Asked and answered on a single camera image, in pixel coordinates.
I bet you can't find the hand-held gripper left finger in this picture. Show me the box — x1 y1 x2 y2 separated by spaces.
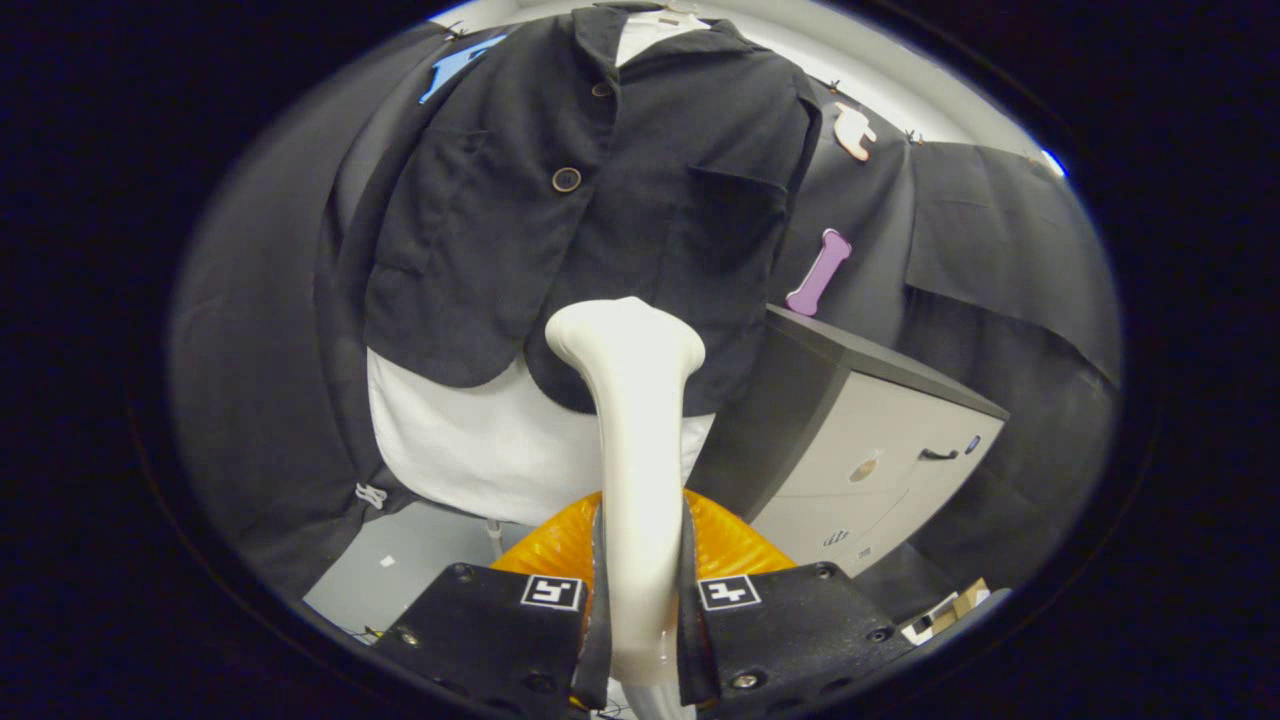
372 490 613 719

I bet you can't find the grey cabinet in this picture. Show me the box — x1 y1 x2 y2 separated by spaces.
687 305 1009 579

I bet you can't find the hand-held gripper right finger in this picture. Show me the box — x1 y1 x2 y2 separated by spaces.
680 488 916 713

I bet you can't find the cardboard box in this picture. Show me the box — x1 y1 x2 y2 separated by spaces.
900 577 993 646

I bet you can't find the black backdrop cloth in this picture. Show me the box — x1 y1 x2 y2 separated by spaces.
168 20 1123 601

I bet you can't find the white garment steamer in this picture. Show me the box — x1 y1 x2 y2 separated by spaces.
545 297 707 719

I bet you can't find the black blazer jacket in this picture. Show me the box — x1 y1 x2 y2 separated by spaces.
330 3 823 416

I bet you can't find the white mannequin torso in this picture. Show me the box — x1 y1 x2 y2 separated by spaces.
367 8 717 528

